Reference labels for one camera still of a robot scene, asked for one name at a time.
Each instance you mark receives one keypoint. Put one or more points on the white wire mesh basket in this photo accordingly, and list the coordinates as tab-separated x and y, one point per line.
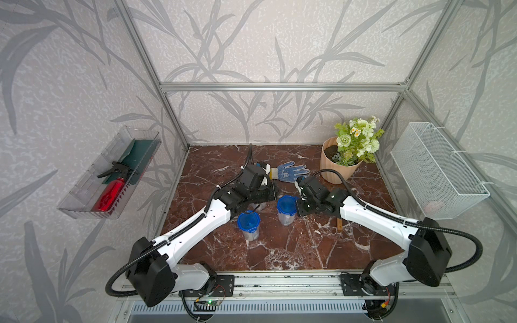
440	180

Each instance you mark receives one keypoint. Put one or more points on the green mat in tray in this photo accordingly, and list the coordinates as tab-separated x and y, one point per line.
136	156

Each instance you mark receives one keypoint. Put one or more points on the blue dotted work glove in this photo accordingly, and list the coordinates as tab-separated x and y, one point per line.
288	172

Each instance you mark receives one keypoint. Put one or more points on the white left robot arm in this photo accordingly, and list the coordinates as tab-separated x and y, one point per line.
154	270

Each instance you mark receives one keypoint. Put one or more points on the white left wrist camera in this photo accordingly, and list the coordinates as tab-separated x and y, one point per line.
267	169

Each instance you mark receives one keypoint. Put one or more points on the aluminium frame post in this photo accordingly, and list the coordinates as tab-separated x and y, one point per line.
130	26

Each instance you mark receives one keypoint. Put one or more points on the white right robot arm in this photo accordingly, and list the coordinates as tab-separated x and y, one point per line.
425	250

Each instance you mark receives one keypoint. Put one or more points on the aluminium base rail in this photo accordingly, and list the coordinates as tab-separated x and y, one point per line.
300	296

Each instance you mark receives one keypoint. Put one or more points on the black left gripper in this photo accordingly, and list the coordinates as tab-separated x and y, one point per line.
272	196

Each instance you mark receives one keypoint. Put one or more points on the red spray bottle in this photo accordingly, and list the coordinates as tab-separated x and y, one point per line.
114	188

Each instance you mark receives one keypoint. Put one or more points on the clear container blue lid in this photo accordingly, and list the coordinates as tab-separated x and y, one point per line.
256	207
286	207
249	222

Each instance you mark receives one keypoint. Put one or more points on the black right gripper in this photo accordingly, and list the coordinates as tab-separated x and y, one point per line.
300	211

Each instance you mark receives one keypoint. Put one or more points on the green white artificial flowers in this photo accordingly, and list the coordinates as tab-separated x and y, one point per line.
357	141

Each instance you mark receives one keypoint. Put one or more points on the clear plastic wall tray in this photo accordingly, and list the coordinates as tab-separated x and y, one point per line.
80	200

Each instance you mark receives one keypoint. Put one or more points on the beige ribbed flower pot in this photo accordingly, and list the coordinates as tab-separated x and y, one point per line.
327	163

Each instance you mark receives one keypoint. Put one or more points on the clear container blue lid front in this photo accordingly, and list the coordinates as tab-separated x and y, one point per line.
249	222

